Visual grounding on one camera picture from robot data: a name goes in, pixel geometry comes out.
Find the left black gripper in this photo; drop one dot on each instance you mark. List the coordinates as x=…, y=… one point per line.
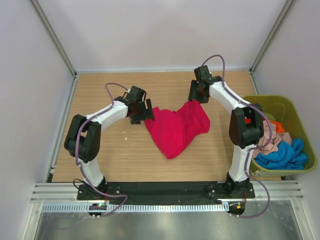
x=136, y=120

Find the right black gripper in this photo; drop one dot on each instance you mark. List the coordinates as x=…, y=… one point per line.
x=192, y=94

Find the magenta red t shirt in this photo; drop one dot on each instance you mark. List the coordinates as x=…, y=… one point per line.
x=172, y=131

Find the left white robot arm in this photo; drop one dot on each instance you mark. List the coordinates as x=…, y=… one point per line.
x=83, y=138

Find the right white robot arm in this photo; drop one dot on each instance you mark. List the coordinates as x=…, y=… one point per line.
x=245, y=129

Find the olive green plastic bin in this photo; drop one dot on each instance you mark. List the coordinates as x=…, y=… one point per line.
x=281, y=109

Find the orange t shirt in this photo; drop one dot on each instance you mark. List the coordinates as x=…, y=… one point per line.
x=277, y=126

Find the beige pink t shirt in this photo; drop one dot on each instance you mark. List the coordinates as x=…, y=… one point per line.
x=270, y=140

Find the blue t shirt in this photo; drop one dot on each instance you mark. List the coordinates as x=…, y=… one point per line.
x=287, y=157

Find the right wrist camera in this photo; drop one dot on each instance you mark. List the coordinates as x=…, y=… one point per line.
x=202, y=74

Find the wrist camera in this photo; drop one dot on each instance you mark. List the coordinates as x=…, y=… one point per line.
x=202, y=74
x=135, y=94

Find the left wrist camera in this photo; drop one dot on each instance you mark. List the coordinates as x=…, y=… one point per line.
x=135, y=94

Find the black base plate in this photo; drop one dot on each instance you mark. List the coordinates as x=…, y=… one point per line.
x=172, y=192

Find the aluminium frame rail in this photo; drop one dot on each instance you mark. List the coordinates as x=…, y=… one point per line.
x=66, y=192

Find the right aluminium corner post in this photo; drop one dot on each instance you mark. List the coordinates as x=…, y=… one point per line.
x=280, y=19

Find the aluminium corner post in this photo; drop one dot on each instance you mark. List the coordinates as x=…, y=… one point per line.
x=52, y=35
x=280, y=19

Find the white slotted cable duct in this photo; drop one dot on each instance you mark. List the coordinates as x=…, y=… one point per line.
x=100, y=208

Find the left aluminium corner post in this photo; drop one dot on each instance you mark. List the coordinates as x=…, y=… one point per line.
x=52, y=35

